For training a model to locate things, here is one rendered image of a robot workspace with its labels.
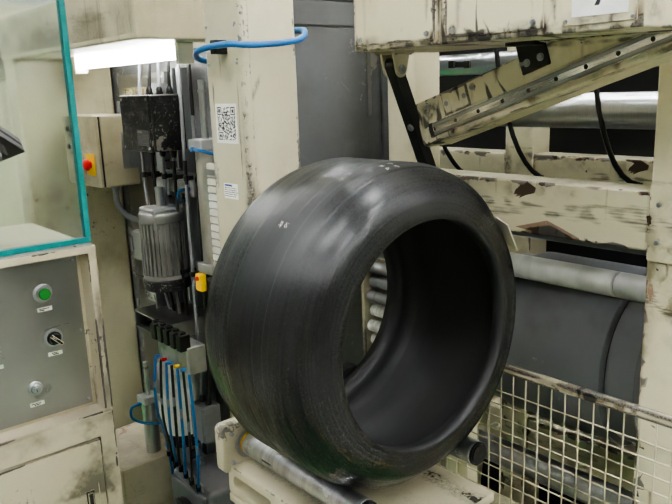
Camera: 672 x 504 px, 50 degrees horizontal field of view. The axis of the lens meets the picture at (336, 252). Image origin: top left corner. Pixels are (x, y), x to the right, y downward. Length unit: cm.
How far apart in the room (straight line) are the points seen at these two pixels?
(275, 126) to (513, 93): 45
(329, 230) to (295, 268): 7
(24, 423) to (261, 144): 78
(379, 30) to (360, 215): 50
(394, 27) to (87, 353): 95
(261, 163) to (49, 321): 58
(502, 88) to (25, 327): 107
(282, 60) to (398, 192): 42
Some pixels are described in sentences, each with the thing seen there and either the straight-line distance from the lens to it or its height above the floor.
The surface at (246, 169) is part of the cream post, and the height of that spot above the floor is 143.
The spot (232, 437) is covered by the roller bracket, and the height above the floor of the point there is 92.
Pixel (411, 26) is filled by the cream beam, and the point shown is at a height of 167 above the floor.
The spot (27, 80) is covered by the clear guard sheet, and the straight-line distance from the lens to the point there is 156.
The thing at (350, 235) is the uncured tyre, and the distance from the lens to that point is 105.
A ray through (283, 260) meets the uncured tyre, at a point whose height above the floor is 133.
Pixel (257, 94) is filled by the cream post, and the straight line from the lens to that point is 138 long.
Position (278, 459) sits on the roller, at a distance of 137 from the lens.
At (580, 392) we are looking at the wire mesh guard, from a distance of 146.
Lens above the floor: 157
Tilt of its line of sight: 13 degrees down
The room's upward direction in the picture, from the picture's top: 2 degrees counter-clockwise
